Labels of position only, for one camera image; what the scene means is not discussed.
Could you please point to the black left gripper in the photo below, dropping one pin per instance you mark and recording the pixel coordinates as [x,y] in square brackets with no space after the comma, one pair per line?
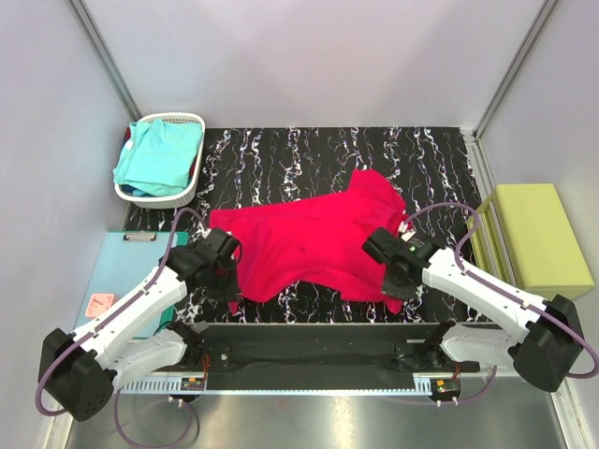
[229,284]

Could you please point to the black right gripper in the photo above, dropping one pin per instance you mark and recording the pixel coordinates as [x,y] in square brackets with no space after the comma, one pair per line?
[388,288]

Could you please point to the pink t shirt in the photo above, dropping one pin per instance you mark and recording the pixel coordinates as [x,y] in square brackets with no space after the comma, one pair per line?
[317,240]

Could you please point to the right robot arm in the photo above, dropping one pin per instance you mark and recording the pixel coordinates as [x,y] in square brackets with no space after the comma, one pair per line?
[540,339]

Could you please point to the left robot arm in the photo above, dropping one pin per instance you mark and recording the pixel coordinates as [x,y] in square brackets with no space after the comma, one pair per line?
[82,369]

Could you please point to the green cutting mat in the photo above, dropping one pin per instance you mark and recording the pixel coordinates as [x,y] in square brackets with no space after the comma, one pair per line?
[167,315]

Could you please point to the white laundry basket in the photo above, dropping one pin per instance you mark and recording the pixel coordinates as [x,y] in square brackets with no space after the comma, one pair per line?
[184,198]

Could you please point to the light blue clipboard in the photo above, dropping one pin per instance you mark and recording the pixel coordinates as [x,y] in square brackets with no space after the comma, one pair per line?
[127,264]

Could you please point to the blue t shirt in basket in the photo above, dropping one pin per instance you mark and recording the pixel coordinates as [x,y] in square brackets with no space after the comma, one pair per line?
[132,191]

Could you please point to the turquoise t shirt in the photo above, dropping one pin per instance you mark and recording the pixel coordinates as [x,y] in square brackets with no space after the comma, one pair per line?
[160,159]

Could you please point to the yellow green drawer box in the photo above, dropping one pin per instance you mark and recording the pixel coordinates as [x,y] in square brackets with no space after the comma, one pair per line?
[525,238]

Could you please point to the pink numbered block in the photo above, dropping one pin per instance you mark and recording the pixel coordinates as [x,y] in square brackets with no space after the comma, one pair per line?
[98,303]

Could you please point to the red t shirt in basket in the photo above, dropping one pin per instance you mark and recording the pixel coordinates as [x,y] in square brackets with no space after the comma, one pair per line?
[127,142]

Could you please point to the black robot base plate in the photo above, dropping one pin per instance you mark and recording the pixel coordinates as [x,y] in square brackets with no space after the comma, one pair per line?
[311,358]

